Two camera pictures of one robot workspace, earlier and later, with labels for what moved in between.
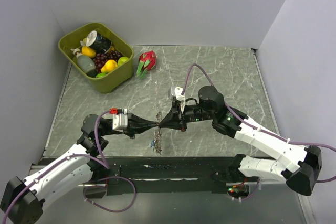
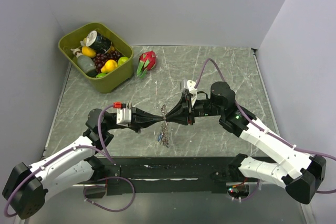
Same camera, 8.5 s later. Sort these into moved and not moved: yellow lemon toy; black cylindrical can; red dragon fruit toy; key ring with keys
Moved: key ring with keys
Not moved: red dragon fruit toy; black cylindrical can; yellow lemon toy
